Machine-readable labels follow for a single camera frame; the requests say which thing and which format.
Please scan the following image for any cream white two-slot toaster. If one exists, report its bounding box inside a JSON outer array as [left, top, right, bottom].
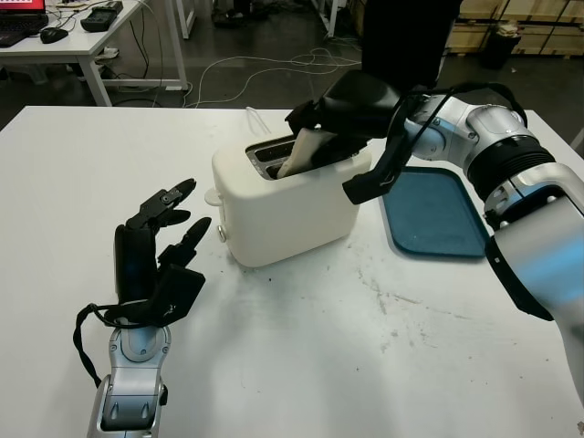
[[203, 134, 373, 269]]

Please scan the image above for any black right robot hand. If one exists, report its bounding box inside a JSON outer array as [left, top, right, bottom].
[[285, 70, 402, 168]]

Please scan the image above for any white cable on floor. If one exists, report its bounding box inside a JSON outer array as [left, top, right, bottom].
[[184, 47, 366, 109]]

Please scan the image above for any white toaster power cord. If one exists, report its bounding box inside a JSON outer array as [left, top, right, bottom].
[[245, 106, 270, 137]]

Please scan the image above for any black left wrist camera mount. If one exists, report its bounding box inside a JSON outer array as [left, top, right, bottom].
[[143, 263, 206, 328]]

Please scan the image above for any white desk frame leg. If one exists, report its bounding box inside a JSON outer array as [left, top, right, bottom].
[[168, 0, 197, 40], [314, 0, 341, 37]]

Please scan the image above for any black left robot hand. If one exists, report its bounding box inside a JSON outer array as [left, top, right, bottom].
[[112, 178, 214, 305]]

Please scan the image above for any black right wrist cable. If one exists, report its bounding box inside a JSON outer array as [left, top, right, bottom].
[[401, 80, 528, 133]]

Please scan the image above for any black computer mouse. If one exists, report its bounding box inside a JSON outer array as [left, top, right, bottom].
[[39, 26, 69, 45]]

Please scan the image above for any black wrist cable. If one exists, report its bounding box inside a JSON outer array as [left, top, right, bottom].
[[72, 300, 151, 389], [401, 80, 528, 133]]

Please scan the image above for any white office desk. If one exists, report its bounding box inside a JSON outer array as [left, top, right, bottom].
[[0, 0, 189, 108]]

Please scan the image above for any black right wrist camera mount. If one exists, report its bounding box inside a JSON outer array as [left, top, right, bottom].
[[341, 131, 414, 206]]

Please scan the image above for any black handheld controller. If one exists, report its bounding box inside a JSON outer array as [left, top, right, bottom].
[[80, 1, 124, 32]]

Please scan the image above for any black laptop with red screen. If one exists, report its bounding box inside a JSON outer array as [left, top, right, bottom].
[[0, 0, 50, 48]]

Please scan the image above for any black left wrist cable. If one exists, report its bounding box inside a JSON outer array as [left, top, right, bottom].
[[72, 300, 151, 389]]

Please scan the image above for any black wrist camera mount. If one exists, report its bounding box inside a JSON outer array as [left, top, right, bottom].
[[341, 131, 414, 206], [143, 263, 206, 328]]

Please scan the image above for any black waste bin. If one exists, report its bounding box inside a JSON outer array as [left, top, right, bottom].
[[481, 26, 522, 70]]

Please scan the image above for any white bread slice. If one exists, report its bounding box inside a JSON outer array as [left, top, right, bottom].
[[276, 127, 337, 179]]

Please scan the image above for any blue plastic tray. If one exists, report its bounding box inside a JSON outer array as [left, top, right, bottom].
[[378, 166, 488, 261]]

